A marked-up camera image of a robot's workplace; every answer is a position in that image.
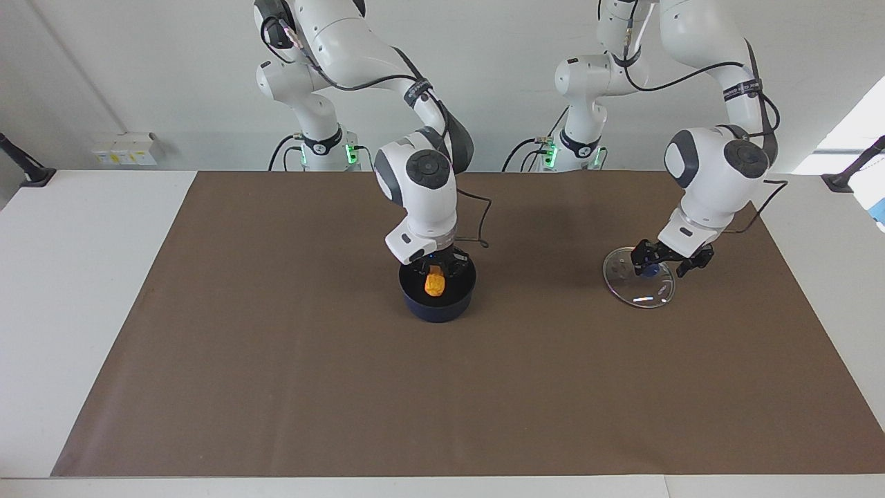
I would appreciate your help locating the black camera stand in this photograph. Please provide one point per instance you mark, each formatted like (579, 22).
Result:
(847, 178)
(28, 173)

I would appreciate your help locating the white blue box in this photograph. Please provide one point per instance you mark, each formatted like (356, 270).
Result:
(872, 200)

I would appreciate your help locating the white wall socket box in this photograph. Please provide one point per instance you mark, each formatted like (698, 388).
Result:
(128, 151)

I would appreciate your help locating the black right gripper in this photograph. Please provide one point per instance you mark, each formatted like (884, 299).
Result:
(453, 256)

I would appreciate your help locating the brown table mat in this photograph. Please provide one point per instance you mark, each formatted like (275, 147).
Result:
(276, 380)

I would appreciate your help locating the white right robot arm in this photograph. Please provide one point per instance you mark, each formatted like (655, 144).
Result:
(422, 200)

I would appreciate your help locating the yellow corn cob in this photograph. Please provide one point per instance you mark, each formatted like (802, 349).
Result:
(434, 283)

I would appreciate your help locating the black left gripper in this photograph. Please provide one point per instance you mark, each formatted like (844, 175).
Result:
(674, 254)

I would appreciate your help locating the glass lid purple knob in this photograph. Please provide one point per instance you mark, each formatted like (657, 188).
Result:
(639, 294)

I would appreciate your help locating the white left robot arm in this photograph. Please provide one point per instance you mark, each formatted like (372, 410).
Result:
(719, 180)

